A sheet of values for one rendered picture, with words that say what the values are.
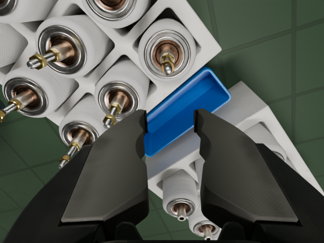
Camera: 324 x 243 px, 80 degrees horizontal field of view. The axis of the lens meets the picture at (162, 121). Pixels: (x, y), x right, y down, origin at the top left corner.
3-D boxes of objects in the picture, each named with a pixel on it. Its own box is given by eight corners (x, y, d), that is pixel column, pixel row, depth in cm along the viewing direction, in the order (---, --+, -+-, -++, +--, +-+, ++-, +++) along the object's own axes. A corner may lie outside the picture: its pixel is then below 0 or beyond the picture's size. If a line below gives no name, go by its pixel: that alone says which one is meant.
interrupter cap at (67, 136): (54, 127, 39) (53, 128, 38) (87, 114, 37) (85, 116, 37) (76, 154, 42) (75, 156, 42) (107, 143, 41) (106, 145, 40)
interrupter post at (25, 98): (22, 87, 35) (9, 95, 32) (36, 94, 35) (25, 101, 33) (20, 98, 36) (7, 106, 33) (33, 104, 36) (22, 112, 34)
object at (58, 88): (55, 42, 48) (3, 60, 32) (93, 62, 50) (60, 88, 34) (46, 75, 52) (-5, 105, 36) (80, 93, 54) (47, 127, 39)
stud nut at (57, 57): (45, 55, 29) (42, 57, 28) (49, 46, 28) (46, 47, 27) (58, 63, 29) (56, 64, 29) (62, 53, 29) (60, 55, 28)
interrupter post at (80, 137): (73, 133, 40) (66, 142, 37) (83, 129, 39) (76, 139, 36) (80, 141, 41) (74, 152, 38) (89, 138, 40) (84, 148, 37)
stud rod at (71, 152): (74, 139, 38) (57, 166, 32) (79, 138, 38) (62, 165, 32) (76, 142, 39) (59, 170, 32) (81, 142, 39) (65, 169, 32)
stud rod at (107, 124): (114, 106, 35) (103, 129, 28) (114, 101, 34) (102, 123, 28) (120, 106, 35) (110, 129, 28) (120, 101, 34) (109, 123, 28)
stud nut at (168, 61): (172, 57, 25) (172, 58, 24) (177, 69, 26) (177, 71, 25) (158, 62, 25) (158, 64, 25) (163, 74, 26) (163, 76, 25)
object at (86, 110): (80, 91, 54) (46, 125, 38) (110, 78, 52) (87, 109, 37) (99, 119, 58) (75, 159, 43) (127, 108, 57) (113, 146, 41)
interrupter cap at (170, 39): (173, 18, 29) (173, 18, 28) (198, 60, 32) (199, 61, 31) (134, 48, 31) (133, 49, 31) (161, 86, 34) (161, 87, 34)
